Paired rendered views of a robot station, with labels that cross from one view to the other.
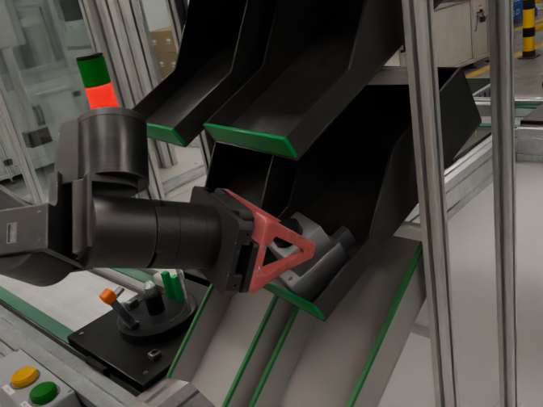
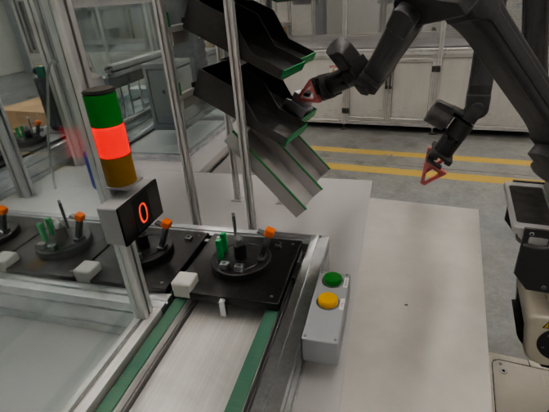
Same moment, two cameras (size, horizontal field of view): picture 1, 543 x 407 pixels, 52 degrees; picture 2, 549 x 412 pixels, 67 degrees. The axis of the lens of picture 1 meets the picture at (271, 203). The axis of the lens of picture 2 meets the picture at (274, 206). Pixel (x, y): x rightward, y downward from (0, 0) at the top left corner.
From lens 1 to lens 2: 1.52 m
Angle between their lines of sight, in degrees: 104
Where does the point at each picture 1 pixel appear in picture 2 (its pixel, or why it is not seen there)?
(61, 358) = (298, 297)
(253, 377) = (302, 176)
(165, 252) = not seen: hidden behind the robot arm
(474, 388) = (227, 206)
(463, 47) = not seen: outside the picture
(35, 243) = not seen: hidden behind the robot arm
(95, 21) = (81, 50)
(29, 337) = (284, 343)
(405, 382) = (229, 220)
